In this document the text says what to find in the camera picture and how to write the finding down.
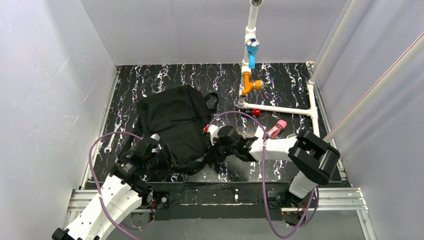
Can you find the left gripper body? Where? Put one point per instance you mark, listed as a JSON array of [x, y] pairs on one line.
[[168, 156]]

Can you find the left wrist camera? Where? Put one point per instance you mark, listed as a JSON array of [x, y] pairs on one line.
[[155, 138]]

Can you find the brown grey small stapler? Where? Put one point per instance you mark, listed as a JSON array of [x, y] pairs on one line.
[[293, 135]]

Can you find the orange flashlight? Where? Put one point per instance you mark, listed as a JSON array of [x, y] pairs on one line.
[[249, 85]]

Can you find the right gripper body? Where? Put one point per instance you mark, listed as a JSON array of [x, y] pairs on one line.
[[216, 149]]

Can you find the blue flashlight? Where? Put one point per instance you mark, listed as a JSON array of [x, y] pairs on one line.
[[252, 46]]

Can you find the pink eraser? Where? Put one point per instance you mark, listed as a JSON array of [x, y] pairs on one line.
[[274, 132]]

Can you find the silver wrench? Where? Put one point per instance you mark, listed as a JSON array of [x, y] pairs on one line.
[[108, 148]]

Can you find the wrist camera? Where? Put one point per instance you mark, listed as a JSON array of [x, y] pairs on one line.
[[211, 131], [155, 138]]

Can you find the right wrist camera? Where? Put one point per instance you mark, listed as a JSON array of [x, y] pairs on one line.
[[211, 131]]

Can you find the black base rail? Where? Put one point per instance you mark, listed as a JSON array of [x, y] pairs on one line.
[[208, 200]]

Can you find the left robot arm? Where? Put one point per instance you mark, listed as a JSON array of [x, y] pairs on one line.
[[122, 192]]

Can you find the black student backpack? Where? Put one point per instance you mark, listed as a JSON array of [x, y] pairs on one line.
[[178, 115]]

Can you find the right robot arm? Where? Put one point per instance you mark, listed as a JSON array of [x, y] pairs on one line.
[[316, 159]]

